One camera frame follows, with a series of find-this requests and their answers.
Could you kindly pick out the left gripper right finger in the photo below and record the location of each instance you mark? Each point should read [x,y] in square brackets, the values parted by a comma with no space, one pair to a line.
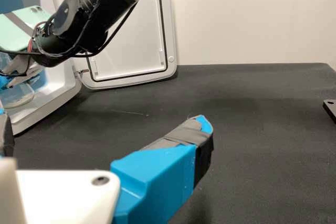
[160,171]

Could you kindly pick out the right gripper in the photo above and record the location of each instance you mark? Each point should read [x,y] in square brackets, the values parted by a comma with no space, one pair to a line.
[24,69]

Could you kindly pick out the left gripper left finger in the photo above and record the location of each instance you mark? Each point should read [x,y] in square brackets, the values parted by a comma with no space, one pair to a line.
[5,137]

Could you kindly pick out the clear flask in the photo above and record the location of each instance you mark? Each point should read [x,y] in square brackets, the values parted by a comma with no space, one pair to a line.
[19,98]

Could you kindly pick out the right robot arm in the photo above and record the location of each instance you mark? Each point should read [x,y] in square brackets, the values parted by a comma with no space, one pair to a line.
[86,19]

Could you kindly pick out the white incubator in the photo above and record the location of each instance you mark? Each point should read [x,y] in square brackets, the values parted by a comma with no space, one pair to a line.
[59,85]

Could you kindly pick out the incubator door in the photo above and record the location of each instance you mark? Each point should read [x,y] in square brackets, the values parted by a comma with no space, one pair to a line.
[141,37]

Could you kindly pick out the right wrist camera phone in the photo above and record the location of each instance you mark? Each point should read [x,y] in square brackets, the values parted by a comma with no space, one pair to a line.
[13,31]

